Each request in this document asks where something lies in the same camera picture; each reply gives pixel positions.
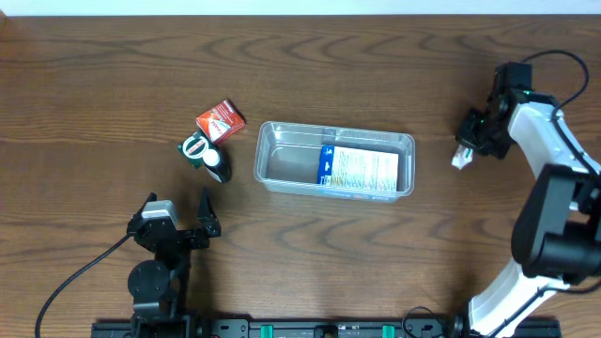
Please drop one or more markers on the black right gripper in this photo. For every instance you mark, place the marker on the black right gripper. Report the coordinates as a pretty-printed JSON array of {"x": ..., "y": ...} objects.
[{"x": 465, "y": 134}]

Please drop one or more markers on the green Zam-Buk box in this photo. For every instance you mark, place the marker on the green Zam-Buk box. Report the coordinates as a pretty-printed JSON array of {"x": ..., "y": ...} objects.
[{"x": 194, "y": 148}]

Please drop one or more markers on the white green medicine box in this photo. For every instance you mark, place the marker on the white green medicine box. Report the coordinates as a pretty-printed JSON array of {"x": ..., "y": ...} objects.
[{"x": 462, "y": 157}]

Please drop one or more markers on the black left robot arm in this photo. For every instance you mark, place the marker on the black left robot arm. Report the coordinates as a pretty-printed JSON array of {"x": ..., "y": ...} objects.
[{"x": 159, "y": 286}]

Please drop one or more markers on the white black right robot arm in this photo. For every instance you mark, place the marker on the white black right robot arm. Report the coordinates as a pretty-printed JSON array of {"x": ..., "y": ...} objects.
[{"x": 555, "y": 244}]

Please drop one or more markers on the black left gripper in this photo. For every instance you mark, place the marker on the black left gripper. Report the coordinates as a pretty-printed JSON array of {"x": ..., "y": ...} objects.
[{"x": 199, "y": 239}]

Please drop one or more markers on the clear plastic container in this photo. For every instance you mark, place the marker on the clear plastic container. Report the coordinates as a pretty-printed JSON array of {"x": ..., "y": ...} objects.
[{"x": 287, "y": 158}]

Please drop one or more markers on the black mounting rail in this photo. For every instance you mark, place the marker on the black mounting rail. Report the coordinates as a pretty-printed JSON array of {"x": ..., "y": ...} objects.
[{"x": 417, "y": 326}]

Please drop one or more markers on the red medicine box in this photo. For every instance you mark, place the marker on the red medicine box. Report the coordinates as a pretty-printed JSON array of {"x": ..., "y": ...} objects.
[{"x": 221, "y": 121}]

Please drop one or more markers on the dark syrup bottle white cap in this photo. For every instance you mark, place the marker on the dark syrup bottle white cap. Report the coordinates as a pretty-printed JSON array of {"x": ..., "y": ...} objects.
[{"x": 217, "y": 166}]

